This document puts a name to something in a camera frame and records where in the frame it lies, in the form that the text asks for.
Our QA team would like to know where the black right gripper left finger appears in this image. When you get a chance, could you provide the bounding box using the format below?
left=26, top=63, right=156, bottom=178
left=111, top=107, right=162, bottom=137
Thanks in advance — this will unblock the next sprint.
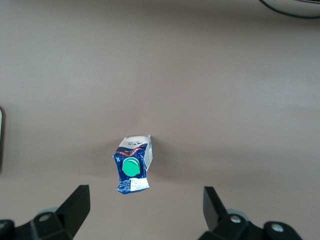
left=0, top=184, right=91, bottom=240

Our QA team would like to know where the cream tray with bunny print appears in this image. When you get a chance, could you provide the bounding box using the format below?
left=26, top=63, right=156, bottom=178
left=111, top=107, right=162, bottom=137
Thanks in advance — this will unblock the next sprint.
left=0, top=106, right=5, bottom=173

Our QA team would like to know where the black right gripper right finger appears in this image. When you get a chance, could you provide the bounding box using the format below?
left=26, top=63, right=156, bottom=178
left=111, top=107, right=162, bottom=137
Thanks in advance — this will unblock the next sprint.
left=198, top=186, right=303, bottom=240

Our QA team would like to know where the black cable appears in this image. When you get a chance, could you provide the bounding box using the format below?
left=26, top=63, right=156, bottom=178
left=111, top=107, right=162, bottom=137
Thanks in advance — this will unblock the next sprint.
left=258, top=0, right=320, bottom=20

